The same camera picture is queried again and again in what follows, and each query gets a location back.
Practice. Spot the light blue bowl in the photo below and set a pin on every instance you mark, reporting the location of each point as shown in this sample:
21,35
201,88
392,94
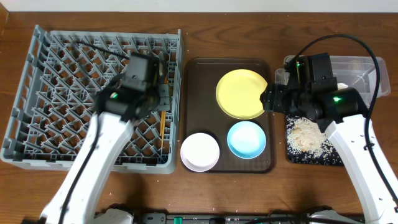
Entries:
246,140

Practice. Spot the pink plate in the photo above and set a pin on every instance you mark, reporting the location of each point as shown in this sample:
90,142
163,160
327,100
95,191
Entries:
199,152

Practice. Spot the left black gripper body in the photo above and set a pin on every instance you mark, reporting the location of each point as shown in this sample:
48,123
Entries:
163,96

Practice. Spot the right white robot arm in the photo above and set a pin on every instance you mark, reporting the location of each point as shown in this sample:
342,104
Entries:
312,92

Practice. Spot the black waste tray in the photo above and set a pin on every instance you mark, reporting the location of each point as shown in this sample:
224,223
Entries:
292,155

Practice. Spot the grey plastic dish rack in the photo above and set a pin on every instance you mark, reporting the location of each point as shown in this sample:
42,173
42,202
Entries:
54,101

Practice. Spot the wooden chopstick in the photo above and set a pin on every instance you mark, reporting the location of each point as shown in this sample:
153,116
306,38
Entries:
162,127
162,142

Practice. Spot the yellow plate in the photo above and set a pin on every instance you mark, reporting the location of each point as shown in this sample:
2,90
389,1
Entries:
238,93

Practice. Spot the dark brown serving tray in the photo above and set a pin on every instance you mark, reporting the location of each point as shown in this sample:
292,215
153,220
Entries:
203,115

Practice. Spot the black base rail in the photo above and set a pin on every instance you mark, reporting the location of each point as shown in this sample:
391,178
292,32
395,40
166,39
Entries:
217,218

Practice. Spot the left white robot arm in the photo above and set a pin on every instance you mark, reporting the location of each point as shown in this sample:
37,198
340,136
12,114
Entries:
129,96

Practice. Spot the rice and food scraps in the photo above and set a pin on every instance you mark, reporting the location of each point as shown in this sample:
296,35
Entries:
306,138

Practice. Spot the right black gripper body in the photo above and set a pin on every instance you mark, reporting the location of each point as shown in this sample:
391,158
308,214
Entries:
283,100

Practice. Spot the white tissue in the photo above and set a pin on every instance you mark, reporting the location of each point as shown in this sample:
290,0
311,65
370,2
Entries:
342,86

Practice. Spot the clear plastic waste bin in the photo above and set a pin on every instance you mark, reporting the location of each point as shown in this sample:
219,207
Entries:
355,71

